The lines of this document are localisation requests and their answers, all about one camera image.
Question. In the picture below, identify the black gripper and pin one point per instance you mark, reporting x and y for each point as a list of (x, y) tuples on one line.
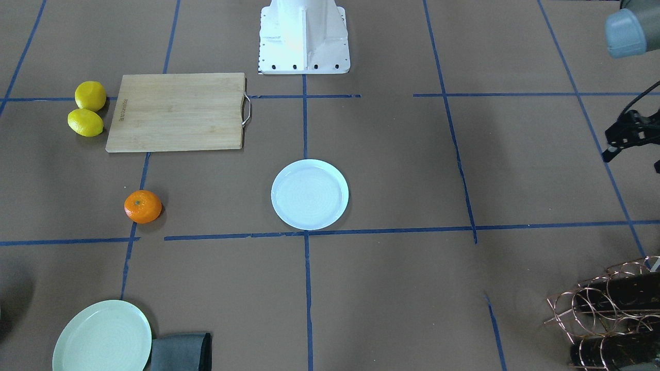
[(630, 130)]

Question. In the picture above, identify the lower yellow lemon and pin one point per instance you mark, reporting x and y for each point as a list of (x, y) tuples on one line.
[(85, 122)]

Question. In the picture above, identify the light green plate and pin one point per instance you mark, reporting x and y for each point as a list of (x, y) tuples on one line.
[(109, 335)]

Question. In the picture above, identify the bamboo cutting board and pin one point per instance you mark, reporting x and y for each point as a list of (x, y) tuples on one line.
[(179, 112)]

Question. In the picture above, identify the orange mandarin fruit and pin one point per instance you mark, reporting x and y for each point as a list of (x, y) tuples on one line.
[(142, 207)]

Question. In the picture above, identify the light blue plate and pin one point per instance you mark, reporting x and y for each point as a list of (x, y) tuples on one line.
[(309, 194)]

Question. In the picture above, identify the copper wire bottle rack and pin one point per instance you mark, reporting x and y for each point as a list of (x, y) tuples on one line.
[(612, 320)]

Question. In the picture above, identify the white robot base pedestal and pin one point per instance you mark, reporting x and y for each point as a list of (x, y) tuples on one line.
[(303, 37)]

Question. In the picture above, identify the yellow lemon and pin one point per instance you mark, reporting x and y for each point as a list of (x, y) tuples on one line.
[(90, 95), (85, 122)]

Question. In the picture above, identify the folded grey cloth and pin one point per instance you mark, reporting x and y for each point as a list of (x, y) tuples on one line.
[(182, 351)]

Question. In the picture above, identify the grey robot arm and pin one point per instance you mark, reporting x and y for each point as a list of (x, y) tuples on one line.
[(632, 31)]

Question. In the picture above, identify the upper yellow lemon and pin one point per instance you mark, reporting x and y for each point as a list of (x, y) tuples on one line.
[(90, 95)]

